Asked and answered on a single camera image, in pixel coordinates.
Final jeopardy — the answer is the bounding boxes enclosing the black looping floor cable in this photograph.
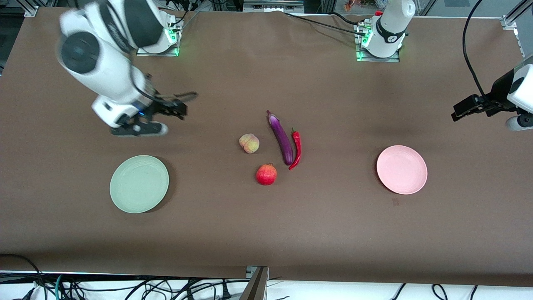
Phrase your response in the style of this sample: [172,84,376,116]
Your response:
[0,253,47,300]

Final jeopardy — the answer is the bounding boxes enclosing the brown table cover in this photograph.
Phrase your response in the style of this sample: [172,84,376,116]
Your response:
[0,7,533,288]

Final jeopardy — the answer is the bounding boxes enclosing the grey metal equipment box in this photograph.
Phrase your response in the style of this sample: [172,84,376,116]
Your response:
[243,0,305,13]

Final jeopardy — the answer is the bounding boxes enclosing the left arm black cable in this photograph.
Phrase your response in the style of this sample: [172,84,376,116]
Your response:
[461,0,517,110]

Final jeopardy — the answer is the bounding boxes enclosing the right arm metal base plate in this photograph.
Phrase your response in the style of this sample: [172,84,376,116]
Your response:
[136,12,182,57]

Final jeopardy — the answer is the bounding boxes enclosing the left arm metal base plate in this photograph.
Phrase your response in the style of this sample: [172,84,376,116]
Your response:
[356,19,406,63]

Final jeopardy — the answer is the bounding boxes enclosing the long purple eggplant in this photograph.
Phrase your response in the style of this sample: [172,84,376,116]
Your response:
[266,110,294,166]

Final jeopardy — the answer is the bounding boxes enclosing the pink round plate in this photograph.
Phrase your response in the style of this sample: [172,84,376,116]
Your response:
[376,145,428,195]

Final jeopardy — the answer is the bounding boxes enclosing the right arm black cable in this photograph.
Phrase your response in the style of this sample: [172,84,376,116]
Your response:
[132,73,199,110]

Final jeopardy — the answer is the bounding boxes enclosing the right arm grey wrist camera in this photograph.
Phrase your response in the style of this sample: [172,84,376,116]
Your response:
[110,122,169,137]

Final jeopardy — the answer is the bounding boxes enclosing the thin black table cable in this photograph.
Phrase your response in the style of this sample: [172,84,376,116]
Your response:
[283,12,367,36]

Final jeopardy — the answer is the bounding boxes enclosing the aluminium edge rail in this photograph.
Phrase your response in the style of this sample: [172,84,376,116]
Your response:
[514,27,527,59]

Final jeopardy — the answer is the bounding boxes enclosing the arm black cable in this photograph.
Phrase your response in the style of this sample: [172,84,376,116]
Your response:
[132,73,199,110]
[461,0,517,110]

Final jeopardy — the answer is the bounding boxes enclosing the red pomegranate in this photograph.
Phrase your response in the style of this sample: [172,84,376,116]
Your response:
[255,163,278,186]

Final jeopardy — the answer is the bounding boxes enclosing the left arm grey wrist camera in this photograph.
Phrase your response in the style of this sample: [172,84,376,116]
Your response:
[505,115,533,132]

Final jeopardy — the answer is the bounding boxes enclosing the light green round plate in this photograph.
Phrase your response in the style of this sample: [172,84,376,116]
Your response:
[110,155,170,214]

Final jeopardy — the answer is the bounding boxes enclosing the yellow-pink peach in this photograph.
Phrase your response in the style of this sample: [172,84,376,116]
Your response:
[239,133,260,154]

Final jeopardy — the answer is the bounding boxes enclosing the red chili pepper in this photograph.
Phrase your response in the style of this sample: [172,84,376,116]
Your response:
[289,127,302,170]

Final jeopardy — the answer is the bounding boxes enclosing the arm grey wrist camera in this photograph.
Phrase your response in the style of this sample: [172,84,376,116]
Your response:
[505,115,533,132]
[110,122,169,137]

